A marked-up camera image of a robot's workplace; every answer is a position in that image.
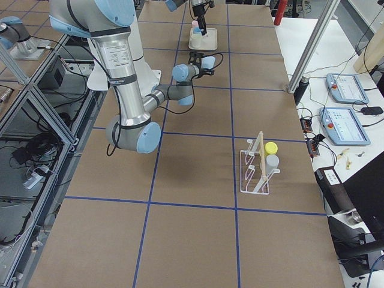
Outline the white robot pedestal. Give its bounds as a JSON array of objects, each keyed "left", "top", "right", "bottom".
[{"left": 87, "top": 18, "right": 161, "bottom": 98}]

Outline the blue ikea cup corner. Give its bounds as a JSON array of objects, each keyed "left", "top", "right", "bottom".
[{"left": 201, "top": 56, "right": 216, "bottom": 70}]

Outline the white power strip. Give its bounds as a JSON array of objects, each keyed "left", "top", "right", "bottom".
[{"left": 23, "top": 166, "right": 49, "bottom": 190}]

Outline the cream plastic tray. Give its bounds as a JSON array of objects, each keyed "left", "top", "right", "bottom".
[{"left": 188, "top": 28, "right": 218, "bottom": 51}]

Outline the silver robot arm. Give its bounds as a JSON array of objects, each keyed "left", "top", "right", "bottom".
[
  {"left": 49, "top": 0, "right": 216, "bottom": 154},
  {"left": 165, "top": 0, "right": 215, "bottom": 36}
]

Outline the blue ikea cup middle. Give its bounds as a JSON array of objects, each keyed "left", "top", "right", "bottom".
[{"left": 193, "top": 27, "right": 202, "bottom": 34}]

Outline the black power adapter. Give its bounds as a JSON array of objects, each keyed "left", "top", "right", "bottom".
[{"left": 360, "top": 106, "right": 383, "bottom": 116}]

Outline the yellow ikea cup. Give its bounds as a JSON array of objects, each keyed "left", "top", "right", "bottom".
[{"left": 264, "top": 142, "right": 278, "bottom": 156}]

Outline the blue teach pendant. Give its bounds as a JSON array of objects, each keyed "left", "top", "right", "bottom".
[
  {"left": 319, "top": 107, "right": 371, "bottom": 146},
  {"left": 326, "top": 73, "right": 369, "bottom": 104}
]

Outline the pink ikea cup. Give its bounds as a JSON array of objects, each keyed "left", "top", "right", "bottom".
[{"left": 191, "top": 20, "right": 199, "bottom": 28}]

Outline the black computer monitor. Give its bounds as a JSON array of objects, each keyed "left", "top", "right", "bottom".
[{"left": 343, "top": 154, "right": 383, "bottom": 239}]

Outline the black water bottle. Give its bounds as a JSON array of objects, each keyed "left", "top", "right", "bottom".
[{"left": 293, "top": 73, "right": 310, "bottom": 106}]

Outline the near blue teach pendant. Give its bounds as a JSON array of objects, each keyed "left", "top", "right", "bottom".
[{"left": 319, "top": 107, "right": 371, "bottom": 146}]

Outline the white ikea cup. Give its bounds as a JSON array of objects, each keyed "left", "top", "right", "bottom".
[{"left": 265, "top": 154, "right": 280, "bottom": 169}]

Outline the pale green ikea cup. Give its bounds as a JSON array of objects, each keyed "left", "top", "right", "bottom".
[{"left": 191, "top": 34, "right": 202, "bottom": 49}]

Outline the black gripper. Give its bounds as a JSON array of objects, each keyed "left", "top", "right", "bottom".
[
  {"left": 187, "top": 52, "right": 215, "bottom": 79},
  {"left": 190, "top": 0, "right": 214, "bottom": 36}
]

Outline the white wire cup rack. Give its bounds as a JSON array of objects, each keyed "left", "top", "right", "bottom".
[{"left": 239, "top": 131, "right": 280, "bottom": 195}]

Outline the aluminium frame post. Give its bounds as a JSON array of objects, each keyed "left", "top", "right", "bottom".
[{"left": 287, "top": 0, "right": 340, "bottom": 94}]

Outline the red fire extinguisher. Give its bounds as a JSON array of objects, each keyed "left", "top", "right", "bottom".
[{"left": 274, "top": 0, "right": 288, "bottom": 26}]

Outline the far blue teach pendant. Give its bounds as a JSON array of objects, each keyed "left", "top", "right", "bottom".
[{"left": 326, "top": 73, "right": 369, "bottom": 104}]

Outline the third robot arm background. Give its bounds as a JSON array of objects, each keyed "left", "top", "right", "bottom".
[{"left": 1, "top": 16, "right": 31, "bottom": 49}]

